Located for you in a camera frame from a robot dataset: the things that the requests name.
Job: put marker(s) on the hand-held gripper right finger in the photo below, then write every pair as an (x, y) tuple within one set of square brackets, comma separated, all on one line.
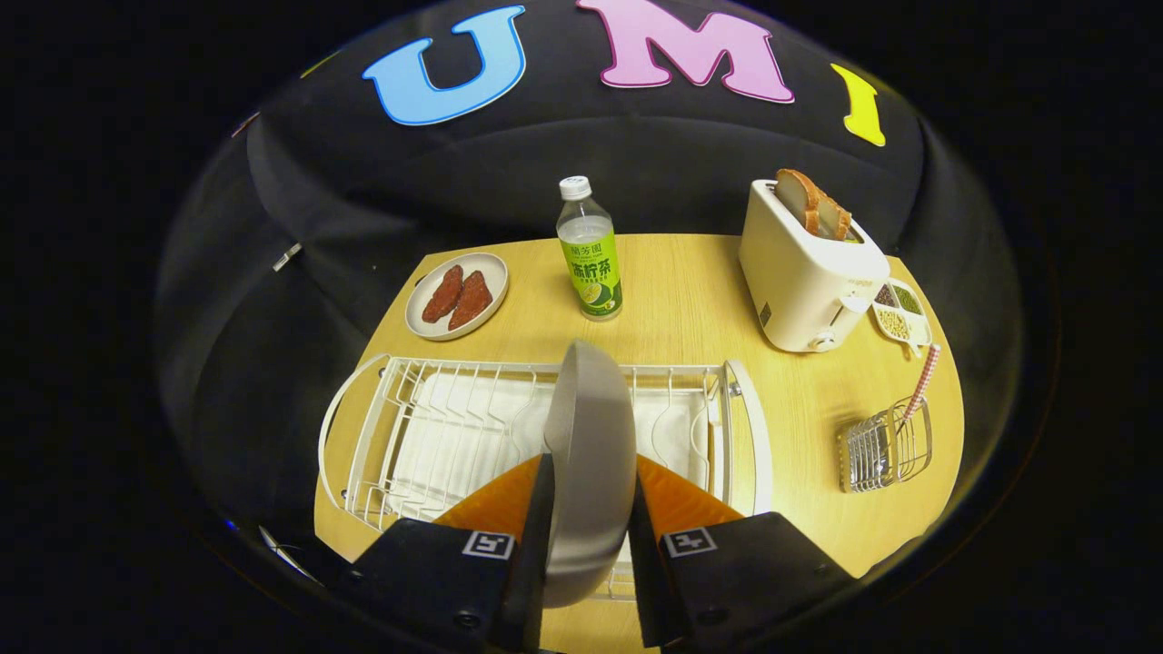
[(647, 563)]

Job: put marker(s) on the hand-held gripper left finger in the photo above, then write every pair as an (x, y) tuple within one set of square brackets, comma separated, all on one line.
[(536, 545)]

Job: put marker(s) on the grey plate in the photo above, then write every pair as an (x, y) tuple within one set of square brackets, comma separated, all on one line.
[(591, 454)]

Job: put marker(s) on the small beige dish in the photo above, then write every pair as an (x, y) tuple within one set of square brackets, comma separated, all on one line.
[(486, 272)]

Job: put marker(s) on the white drain mat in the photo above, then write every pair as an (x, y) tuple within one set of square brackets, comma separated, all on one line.
[(454, 427)]

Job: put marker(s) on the red meat slice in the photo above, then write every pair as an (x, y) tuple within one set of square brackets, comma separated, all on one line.
[(442, 293), (471, 300)]

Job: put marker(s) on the green label drink bottle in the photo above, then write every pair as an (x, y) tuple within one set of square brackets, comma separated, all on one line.
[(591, 272)]

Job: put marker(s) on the white toaster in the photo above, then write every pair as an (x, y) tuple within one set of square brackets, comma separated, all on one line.
[(800, 282)]

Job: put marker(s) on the pile of soybeans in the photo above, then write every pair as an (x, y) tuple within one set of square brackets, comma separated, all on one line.
[(893, 324)]

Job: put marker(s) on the white divided tray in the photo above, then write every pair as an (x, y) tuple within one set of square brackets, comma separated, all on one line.
[(918, 331)]

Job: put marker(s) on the pile of red beans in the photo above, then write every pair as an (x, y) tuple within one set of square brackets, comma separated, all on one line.
[(884, 295)]

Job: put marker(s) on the pile of green beans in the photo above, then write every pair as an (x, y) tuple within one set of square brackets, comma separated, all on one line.
[(909, 300)]

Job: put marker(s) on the black backdrop cloth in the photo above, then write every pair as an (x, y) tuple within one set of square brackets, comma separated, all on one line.
[(454, 182)]

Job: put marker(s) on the white clip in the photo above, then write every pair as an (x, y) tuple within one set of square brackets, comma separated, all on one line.
[(287, 257)]

